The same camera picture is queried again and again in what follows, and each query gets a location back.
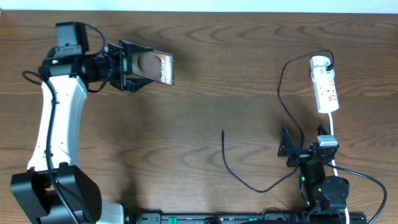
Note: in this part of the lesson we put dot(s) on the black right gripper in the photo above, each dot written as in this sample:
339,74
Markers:
286,149

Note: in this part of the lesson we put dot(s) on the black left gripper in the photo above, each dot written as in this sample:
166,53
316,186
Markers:
123,65

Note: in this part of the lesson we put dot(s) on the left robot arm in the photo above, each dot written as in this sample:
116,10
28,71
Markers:
54,189

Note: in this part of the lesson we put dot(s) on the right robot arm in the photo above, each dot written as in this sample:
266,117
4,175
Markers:
324,194

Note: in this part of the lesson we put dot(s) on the white power strip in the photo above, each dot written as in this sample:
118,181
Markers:
324,84

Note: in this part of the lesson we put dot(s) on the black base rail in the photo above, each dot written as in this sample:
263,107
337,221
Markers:
268,217

